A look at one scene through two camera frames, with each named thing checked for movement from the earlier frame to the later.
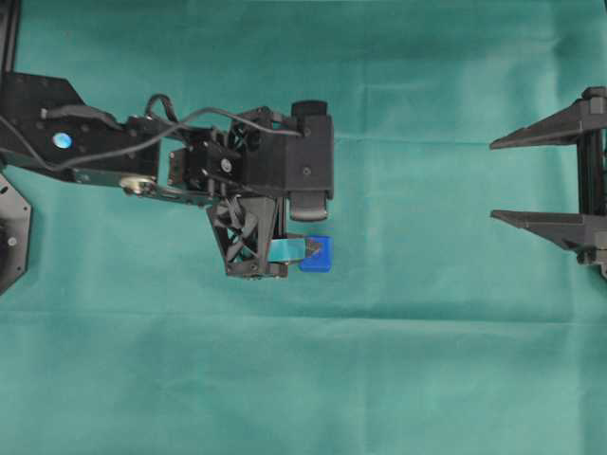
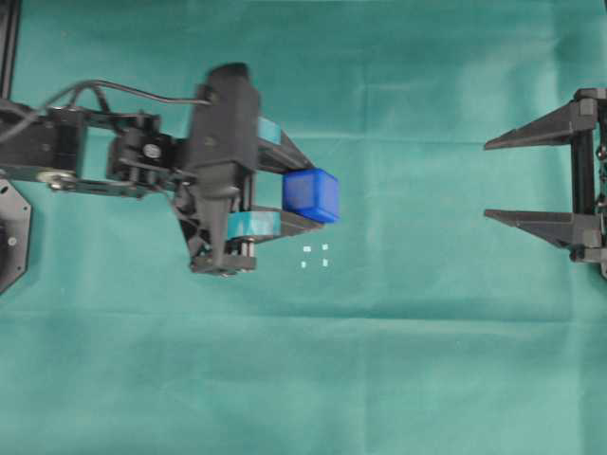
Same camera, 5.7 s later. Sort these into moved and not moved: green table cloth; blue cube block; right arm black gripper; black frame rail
Moved: blue cube block
Not moved: right arm black gripper; black frame rail; green table cloth
